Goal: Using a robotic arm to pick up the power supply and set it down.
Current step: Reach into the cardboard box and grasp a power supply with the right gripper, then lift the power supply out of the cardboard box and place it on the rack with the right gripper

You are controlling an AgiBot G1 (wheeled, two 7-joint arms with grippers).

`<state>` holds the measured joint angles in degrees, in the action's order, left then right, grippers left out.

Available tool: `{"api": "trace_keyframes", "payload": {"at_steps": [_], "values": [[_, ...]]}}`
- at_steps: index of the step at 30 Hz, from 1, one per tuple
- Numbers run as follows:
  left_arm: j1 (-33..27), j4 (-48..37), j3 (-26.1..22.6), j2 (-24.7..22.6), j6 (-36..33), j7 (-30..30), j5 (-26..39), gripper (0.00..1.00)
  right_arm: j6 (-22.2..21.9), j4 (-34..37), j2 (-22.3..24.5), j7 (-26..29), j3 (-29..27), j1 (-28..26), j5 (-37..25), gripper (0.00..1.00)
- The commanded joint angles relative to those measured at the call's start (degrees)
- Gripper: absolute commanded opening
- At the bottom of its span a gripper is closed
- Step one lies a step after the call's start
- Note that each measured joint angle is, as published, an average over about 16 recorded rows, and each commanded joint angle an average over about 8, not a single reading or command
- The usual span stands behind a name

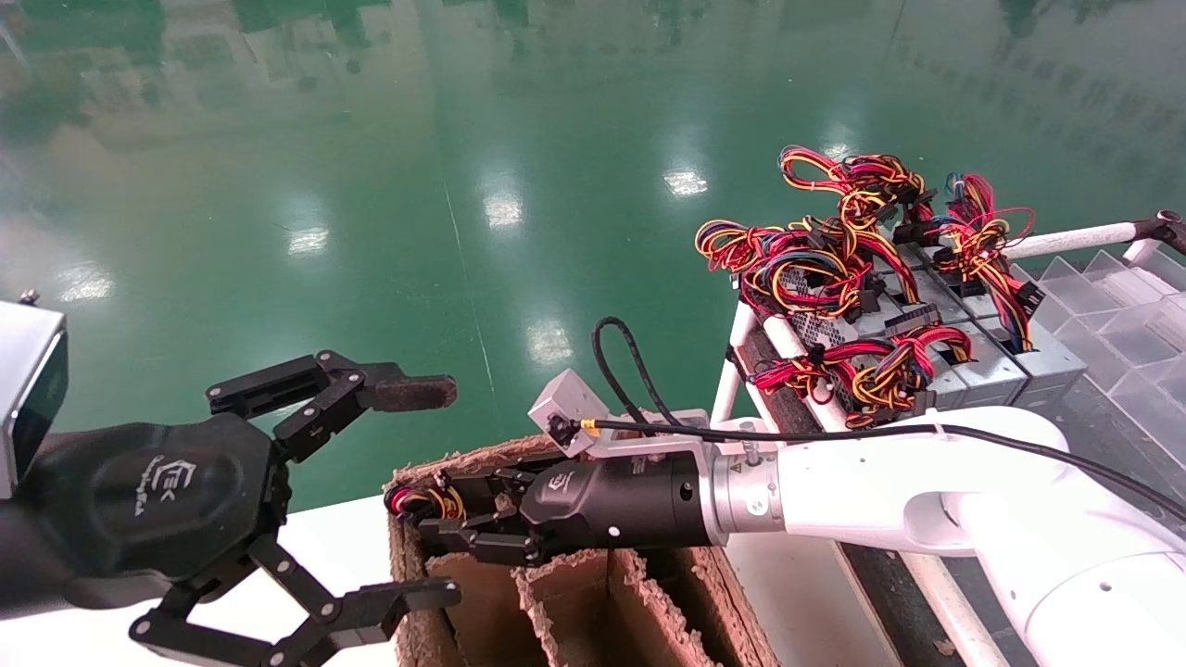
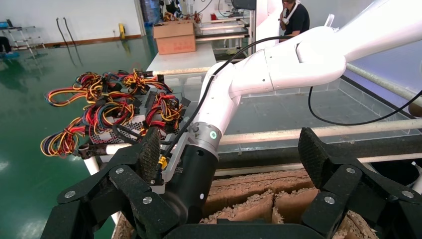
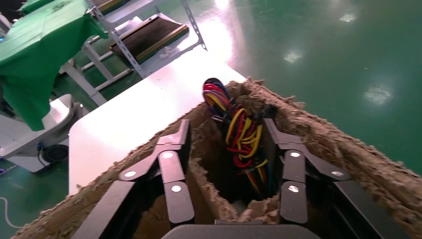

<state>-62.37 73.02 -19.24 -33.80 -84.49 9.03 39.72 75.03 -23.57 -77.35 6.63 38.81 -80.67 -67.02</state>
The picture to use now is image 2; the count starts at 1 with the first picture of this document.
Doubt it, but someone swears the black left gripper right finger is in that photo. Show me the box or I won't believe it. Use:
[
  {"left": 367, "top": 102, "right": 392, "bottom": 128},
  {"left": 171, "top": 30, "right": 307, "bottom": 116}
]
[{"left": 298, "top": 126, "right": 422, "bottom": 239}]

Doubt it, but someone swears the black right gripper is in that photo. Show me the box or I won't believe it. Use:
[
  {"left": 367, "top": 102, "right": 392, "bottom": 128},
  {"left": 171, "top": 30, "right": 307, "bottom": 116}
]
[{"left": 161, "top": 145, "right": 219, "bottom": 226}]

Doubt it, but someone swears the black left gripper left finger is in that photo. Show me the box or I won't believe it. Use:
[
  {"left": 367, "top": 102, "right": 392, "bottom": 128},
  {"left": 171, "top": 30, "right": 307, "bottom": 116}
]
[{"left": 40, "top": 126, "right": 185, "bottom": 239}]

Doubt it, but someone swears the brown divided cardboard box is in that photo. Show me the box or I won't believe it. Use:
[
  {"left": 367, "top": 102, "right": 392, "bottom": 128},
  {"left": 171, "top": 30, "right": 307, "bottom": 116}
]
[{"left": 112, "top": 168, "right": 380, "bottom": 239}]

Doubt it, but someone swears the dark grey cart bed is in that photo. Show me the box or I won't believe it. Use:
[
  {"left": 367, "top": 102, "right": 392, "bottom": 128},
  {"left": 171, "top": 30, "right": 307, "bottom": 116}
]
[{"left": 227, "top": 89, "right": 396, "bottom": 146}]

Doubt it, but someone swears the white work table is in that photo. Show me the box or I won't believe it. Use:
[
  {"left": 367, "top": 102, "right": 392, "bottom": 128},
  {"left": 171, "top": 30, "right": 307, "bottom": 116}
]
[{"left": 146, "top": 42, "right": 217, "bottom": 74}]

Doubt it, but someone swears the brown closed cardboard carton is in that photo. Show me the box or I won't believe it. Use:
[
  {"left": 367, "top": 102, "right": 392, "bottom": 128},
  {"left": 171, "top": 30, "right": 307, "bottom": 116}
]
[{"left": 152, "top": 20, "right": 198, "bottom": 56}]

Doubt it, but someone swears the person in black shirt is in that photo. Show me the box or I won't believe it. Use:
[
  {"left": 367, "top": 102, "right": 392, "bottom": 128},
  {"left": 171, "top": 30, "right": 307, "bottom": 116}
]
[{"left": 278, "top": 0, "right": 311, "bottom": 43}]

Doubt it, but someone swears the black monitor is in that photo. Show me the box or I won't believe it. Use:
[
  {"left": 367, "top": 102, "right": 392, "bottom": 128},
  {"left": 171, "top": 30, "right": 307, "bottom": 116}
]
[{"left": 230, "top": 0, "right": 257, "bottom": 10}]

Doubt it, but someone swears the dark clothed crouching person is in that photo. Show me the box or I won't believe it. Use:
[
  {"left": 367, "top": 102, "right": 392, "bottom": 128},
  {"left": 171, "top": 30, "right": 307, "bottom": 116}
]
[{"left": 0, "top": 36, "right": 12, "bottom": 55}]

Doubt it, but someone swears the metal step ladder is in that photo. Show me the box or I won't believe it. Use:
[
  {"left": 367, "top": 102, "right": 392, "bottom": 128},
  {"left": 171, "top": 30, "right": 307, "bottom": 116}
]
[{"left": 0, "top": 19, "right": 46, "bottom": 58}]

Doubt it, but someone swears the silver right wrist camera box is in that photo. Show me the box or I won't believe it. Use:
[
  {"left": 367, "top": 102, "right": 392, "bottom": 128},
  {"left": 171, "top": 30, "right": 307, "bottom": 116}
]
[{"left": 163, "top": 130, "right": 192, "bottom": 185}]

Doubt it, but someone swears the white cart post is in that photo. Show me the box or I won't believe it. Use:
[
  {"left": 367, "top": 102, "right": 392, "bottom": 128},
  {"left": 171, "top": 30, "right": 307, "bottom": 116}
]
[{"left": 82, "top": 155, "right": 122, "bottom": 227}]

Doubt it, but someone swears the white tube cart rail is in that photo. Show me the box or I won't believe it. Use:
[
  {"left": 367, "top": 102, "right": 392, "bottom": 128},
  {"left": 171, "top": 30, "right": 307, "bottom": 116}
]
[{"left": 215, "top": 134, "right": 422, "bottom": 169}]

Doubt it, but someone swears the silver power supply with wires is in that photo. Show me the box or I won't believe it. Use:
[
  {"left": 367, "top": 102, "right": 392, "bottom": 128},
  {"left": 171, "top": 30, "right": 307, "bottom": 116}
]
[
  {"left": 40, "top": 96, "right": 146, "bottom": 158},
  {"left": 141, "top": 92, "right": 192, "bottom": 136},
  {"left": 44, "top": 72, "right": 109, "bottom": 108},
  {"left": 118, "top": 68, "right": 174, "bottom": 96}
]

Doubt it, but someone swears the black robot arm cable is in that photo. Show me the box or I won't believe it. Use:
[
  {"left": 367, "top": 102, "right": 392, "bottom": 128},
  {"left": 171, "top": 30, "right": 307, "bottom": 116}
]
[{"left": 161, "top": 35, "right": 422, "bottom": 159}]

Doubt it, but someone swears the metal frame workbench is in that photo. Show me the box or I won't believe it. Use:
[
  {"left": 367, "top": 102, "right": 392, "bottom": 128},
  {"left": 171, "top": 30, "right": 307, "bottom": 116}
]
[{"left": 194, "top": 13, "right": 256, "bottom": 55}]

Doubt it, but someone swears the black wall hose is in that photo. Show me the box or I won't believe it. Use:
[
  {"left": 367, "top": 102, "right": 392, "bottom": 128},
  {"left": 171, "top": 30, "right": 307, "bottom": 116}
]
[
  {"left": 62, "top": 17, "right": 83, "bottom": 67},
  {"left": 55, "top": 17, "right": 72, "bottom": 50}
]

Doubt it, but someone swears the pile of coloured wires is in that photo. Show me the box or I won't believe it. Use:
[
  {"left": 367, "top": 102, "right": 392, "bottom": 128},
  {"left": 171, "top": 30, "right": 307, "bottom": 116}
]
[{"left": 163, "top": 10, "right": 203, "bottom": 24}]

